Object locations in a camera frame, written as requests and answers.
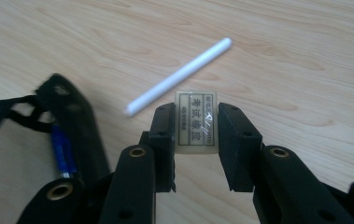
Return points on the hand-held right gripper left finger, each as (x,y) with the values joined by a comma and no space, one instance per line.
(162,146)

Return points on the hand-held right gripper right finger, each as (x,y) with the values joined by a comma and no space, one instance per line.
(238,149)

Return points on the white eraser with printed label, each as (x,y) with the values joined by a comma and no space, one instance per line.
(196,123)

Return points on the black pencil case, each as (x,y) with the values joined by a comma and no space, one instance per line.
(76,127)

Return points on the white pen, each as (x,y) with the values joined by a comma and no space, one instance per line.
(177,77)

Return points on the blue pen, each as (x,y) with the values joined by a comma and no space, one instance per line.
(63,152)

